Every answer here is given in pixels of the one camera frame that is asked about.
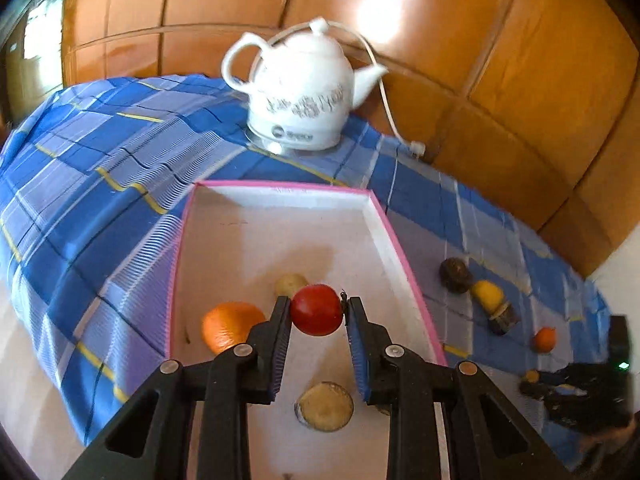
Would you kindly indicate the yellow mango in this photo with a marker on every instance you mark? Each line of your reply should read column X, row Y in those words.
column 487, row 294

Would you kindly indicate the small orange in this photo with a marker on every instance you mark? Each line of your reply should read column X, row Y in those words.
column 545, row 339

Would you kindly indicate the large orange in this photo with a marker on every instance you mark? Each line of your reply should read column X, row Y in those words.
column 227, row 325

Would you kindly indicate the red tomato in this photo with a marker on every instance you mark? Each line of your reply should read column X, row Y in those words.
column 317, row 310

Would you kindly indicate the dark brown round fruit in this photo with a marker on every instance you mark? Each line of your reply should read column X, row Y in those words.
column 455, row 275

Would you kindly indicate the small yellow-green fruit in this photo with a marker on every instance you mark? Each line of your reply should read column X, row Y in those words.
column 290, row 285

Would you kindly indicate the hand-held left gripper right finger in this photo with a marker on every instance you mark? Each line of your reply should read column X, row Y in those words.
column 357, row 355

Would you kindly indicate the white pink-edged cardboard box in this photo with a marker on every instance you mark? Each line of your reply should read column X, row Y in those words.
column 280, row 230

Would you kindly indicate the white floral electric kettle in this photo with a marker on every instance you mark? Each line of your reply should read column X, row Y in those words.
column 300, row 85

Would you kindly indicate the wooden glass door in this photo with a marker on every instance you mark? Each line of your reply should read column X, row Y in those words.
column 30, row 35

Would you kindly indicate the blue plaid tablecloth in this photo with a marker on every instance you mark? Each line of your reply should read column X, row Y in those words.
column 100, row 185

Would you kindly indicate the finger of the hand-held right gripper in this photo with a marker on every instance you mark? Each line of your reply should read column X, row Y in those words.
column 565, row 380

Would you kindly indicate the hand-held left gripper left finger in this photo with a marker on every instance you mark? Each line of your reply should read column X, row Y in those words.
column 275, row 345

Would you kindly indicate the wooden wardrobe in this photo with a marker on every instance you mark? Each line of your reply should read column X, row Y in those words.
column 500, row 60

